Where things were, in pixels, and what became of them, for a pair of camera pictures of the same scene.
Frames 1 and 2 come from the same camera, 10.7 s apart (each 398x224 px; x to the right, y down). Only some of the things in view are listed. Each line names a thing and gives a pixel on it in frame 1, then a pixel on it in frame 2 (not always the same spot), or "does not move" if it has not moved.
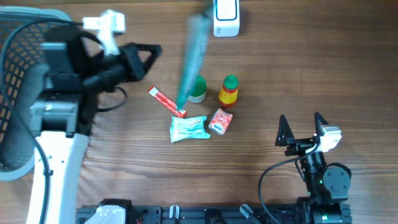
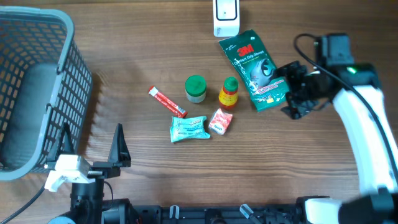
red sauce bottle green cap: [228, 95] does not move
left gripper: [136, 68] -> [118, 155]
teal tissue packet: [185, 129] does not move
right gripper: [298, 145] -> [291, 71]
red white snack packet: [220, 121] does not move
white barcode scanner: [226, 18] does not move
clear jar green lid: [198, 91] does not move
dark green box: [194, 56] -> [260, 78]
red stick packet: [166, 102] does not move
